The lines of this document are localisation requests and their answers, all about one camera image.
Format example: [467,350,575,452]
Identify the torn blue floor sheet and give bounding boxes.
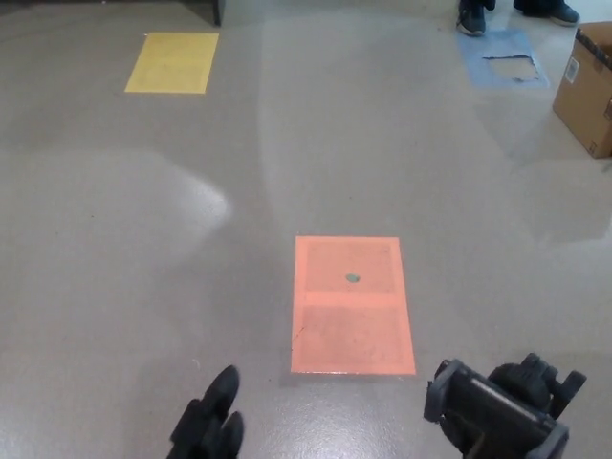
[456,28,551,88]

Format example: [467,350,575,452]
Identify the brown cardboard box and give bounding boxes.
[553,21,612,159]

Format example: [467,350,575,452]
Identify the yellow rectangular floor sheet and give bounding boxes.
[123,32,220,95]

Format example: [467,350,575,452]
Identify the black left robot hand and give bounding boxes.
[169,364,245,459]

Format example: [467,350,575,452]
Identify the dark sneaker with white sole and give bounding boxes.
[522,2,580,28]
[456,3,487,37]

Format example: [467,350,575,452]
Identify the black phone stand with clamp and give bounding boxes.
[423,352,588,459]

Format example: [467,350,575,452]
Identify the orange rectangular floor sheet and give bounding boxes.
[290,235,417,376]

